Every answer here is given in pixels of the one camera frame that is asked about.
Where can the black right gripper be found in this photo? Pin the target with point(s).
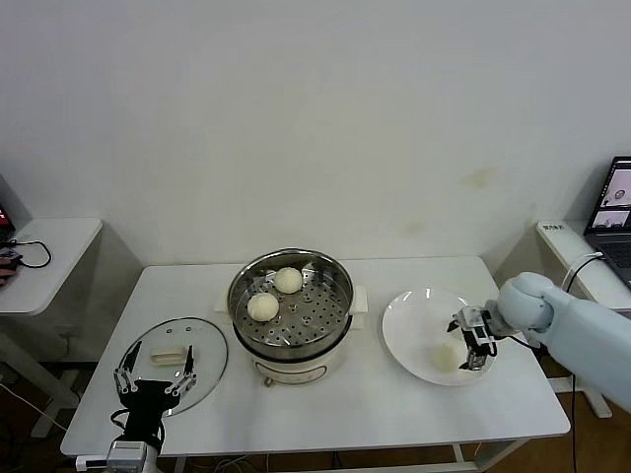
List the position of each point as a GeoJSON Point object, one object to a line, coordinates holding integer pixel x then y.
{"type": "Point", "coordinates": [480, 347]}

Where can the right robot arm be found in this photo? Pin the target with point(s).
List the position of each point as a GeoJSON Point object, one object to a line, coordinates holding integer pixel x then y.
{"type": "Point", "coordinates": [567, 315]}

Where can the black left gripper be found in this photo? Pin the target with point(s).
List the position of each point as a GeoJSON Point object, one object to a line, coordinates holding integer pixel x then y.
{"type": "Point", "coordinates": [145, 404]}

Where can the person's hand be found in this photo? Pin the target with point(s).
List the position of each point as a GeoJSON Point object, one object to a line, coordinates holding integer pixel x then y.
{"type": "Point", "coordinates": [7, 277]}

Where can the white rounded side desk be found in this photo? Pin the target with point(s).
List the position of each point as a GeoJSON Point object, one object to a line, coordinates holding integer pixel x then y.
{"type": "Point", "coordinates": [59, 256]}

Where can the stainless steel steamer basket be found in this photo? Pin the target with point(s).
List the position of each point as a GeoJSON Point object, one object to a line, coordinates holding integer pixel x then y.
{"type": "Point", "coordinates": [315, 325]}

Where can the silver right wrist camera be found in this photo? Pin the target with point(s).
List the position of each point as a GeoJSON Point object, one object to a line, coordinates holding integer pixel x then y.
{"type": "Point", "coordinates": [472, 317]}

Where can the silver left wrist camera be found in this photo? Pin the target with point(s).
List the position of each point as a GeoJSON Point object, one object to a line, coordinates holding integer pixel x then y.
{"type": "Point", "coordinates": [128, 451]}

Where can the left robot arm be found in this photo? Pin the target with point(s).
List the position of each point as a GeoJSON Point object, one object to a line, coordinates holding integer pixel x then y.
{"type": "Point", "coordinates": [130, 469]}

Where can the grey laptop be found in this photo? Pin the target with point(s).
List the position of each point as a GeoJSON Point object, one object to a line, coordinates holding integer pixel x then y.
{"type": "Point", "coordinates": [613, 222]}

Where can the white round plate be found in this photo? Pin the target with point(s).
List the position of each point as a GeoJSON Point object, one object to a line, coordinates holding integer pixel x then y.
{"type": "Point", "coordinates": [409, 335]}

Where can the white steamed baozi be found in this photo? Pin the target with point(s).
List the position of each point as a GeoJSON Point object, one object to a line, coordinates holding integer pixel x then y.
{"type": "Point", "coordinates": [288, 281]}
{"type": "Point", "coordinates": [446, 358]}
{"type": "Point", "coordinates": [262, 306]}

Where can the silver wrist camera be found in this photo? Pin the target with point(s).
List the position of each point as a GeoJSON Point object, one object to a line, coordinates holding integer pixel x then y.
{"type": "Point", "coordinates": [472, 317]}
{"type": "Point", "coordinates": [128, 451]}

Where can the white electric cooker base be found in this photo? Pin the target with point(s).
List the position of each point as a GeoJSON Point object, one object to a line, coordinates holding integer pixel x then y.
{"type": "Point", "coordinates": [291, 364]}

